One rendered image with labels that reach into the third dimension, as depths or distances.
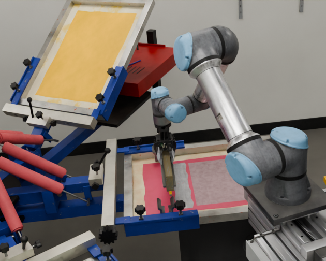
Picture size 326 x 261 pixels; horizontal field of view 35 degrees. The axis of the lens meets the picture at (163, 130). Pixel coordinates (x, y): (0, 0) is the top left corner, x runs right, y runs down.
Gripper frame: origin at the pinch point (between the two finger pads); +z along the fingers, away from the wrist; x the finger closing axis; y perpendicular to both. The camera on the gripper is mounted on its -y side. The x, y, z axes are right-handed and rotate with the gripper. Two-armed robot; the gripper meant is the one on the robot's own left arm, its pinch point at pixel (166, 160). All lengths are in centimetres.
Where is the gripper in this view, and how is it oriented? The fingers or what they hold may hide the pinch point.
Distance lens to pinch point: 228.8
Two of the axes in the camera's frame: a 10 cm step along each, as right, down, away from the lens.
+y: 0.7, 4.7, -8.8
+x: 9.9, -1.1, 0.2
